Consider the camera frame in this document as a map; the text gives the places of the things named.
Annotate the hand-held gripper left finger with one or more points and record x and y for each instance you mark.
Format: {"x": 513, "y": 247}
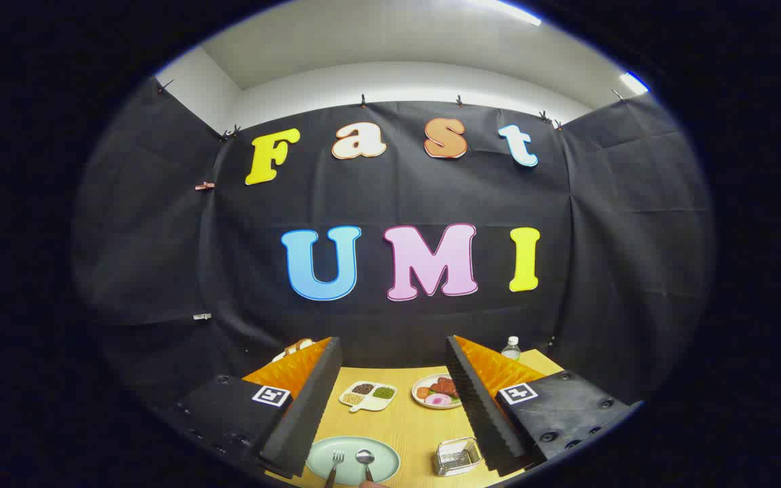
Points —
{"x": 309, "y": 407}

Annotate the black backdrop cloth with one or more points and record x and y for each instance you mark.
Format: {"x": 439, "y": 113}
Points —
{"x": 397, "y": 196}

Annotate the pile of green beans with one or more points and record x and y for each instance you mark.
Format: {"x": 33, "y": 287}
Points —
{"x": 384, "y": 392}

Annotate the white divided dish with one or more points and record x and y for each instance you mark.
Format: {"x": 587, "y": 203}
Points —
{"x": 370, "y": 404}

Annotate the ceiling light strip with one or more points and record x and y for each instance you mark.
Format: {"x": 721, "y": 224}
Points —
{"x": 519, "y": 12}
{"x": 634, "y": 83}

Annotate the brown meat piece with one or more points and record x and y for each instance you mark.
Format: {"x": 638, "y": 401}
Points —
{"x": 443, "y": 388}

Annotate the pile of yellow beans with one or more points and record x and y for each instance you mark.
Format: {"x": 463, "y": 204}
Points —
{"x": 352, "y": 399}

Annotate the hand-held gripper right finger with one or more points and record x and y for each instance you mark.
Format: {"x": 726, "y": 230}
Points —
{"x": 482, "y": 413}

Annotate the pale green round plate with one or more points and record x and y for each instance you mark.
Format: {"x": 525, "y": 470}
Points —
{"x": 384, "y": 464}

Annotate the pile of dark beans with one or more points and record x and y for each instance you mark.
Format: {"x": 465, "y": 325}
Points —
{"x": 363, "y": 389}

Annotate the white oval food plate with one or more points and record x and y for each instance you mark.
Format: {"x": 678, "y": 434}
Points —
{"x": 431, "y": 405}

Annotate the white rectangular tray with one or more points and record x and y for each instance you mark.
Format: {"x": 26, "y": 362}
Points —
{"x": 302, "y": 344}

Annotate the clear water bottle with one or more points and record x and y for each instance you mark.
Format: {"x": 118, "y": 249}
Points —
{"x": 511, "y": 348}

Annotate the pink round food slice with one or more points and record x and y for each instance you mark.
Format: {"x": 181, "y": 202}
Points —
{"x": 438, "y": 400}

